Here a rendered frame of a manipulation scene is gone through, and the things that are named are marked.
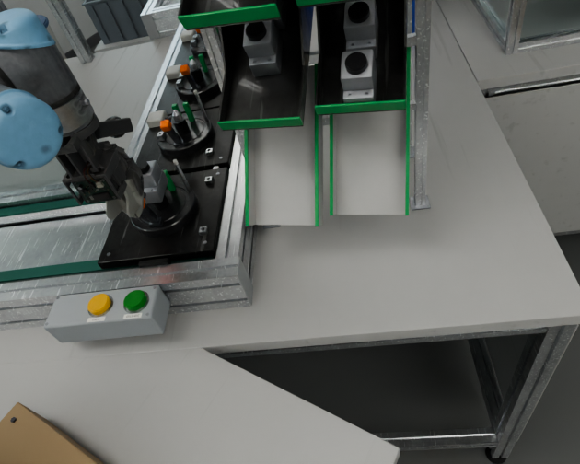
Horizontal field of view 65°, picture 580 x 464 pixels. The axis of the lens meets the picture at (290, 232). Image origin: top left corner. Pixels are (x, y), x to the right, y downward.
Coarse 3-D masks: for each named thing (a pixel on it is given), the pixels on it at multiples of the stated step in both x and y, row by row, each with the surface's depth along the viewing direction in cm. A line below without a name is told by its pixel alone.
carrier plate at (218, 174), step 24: (216, 168) 101; (216, 192) 95; (120, 216) 96; (216, 216) 90; (120, 240) 91; (144, 240) 90; (168, 240) 88; (192, 240) 87; (216, 240) 87; (120, 264) 88
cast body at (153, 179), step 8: (144, 168) 85; (152, 168) 86; (144, 176) 85; (152, 176) 85; (160, 176) 89; (144, 184) 86; (152, 184) 86; (160, 184) 88; (152, 192) 86; (160, 192) 88; (152, 200) 88; (160, 200) 88
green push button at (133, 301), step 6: (132, 294) 81; (138, 294) 80; (144, 294) 80; (126, 300) 80; (132, 300) 80; (138, 300) 79; (144, 300) 80; (126, 306) 79; (132, 306) 79; (138, 306) 79
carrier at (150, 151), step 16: (160, 112) 118; (176, 112) 105; (192, 112) 119; (208, 112) 118; (160, 128) 117; (176, 128) 108; (192, 128) 110; (208, 128) 109; (144, 144) 114; (160, 144) 108; (176, 144) 105; (192, 144) 106; (208, 144) 108; (224, 144) 107; (144, 160) 109; (160, 160) 107; (192, 160) 105; (208, 160) 103; (224, 160) 102
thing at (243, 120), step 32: (288, 0) 75; (224, 32) 70; (288, 32) 73; (224, 64) 71; (288, 64) 71; (224, 96) 70; (256, 96) 71; (288, 96) 69; (224, 128) 70; (256, 128) 69
